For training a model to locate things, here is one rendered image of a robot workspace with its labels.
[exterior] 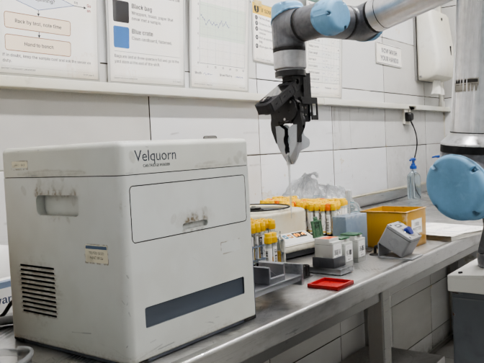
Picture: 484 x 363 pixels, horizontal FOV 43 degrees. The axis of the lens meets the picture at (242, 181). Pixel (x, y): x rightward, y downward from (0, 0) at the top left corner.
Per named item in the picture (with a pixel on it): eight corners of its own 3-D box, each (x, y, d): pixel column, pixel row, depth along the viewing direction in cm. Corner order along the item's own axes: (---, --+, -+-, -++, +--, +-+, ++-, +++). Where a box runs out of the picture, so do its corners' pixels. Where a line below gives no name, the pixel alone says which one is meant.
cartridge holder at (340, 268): (341, 276, 132) (340, 259, 132) (305, 272, 138) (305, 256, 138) (353, 271, 137) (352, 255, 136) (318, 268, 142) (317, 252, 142)
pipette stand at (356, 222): (352, 257, 154) (351, 217, 153) (328, 255, 159) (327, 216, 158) (373, 251, 161) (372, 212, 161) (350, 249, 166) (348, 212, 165)
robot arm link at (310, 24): (361, -2, 134) (323, 9, 143) (325, -7, 127) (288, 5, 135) (363, 34, 135) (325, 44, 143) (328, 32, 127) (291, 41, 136)
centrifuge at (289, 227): (269, 265, 149) (266, 214, 148) (191, 253, 170) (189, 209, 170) (330, 250, 166) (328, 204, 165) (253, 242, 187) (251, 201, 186)
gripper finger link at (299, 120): (307, 141, 139) (304, 102, 138) (302, 141, 137) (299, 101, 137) (290, 142, 142) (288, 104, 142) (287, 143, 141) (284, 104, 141)
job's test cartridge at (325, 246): (333, 268, 134) (332, 239, 134) (315, 266, 137) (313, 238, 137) (343, 265, 137) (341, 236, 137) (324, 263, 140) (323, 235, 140)
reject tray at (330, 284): (337, 291, 119) (337, 287, 119) (307, 287, 123) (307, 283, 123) (353, 284, 125) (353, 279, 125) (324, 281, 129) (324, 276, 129)
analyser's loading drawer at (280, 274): (238, 310, 101) (236, 279, 101) (207, 305, 105) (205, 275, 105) (303, 284, 117) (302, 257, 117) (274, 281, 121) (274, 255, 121)
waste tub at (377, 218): (408, 251, 159) (406, 212, 159) (360, 247, 167) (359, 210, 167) (427, 243, 170) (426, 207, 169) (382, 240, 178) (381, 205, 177)
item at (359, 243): (358, 263, 146) (357, 234, 146) (340, 261, 149) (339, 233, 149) (366, 260, 149) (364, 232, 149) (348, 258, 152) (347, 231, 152)
